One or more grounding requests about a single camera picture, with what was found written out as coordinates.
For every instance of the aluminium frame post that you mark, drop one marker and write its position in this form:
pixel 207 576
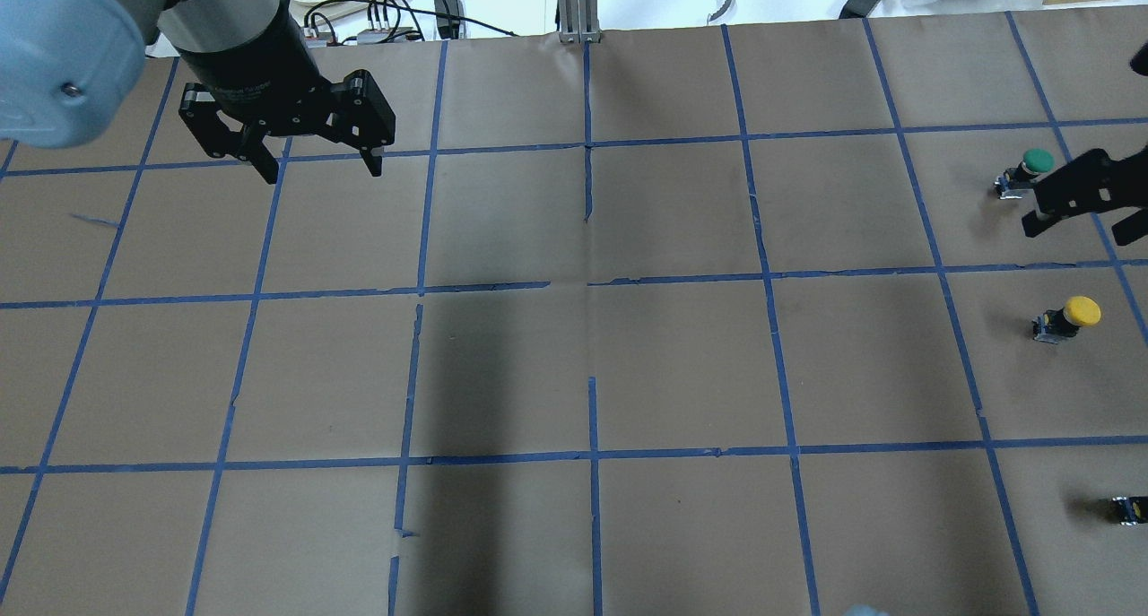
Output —
pixel 578 22

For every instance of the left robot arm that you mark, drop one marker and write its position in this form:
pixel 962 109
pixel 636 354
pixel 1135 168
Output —
pixel 68 65

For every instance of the black push button part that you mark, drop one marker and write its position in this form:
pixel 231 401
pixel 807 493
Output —
pixel 1129 509

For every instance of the yellow push button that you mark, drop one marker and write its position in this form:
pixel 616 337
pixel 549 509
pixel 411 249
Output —
pixel 1064 323

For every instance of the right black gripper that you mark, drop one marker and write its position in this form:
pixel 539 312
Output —
pixel 1081 188

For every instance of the green push button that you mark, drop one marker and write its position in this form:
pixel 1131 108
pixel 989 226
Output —
pixel 1016 181

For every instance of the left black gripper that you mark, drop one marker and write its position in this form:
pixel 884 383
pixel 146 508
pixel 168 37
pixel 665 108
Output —
pixel 254 76

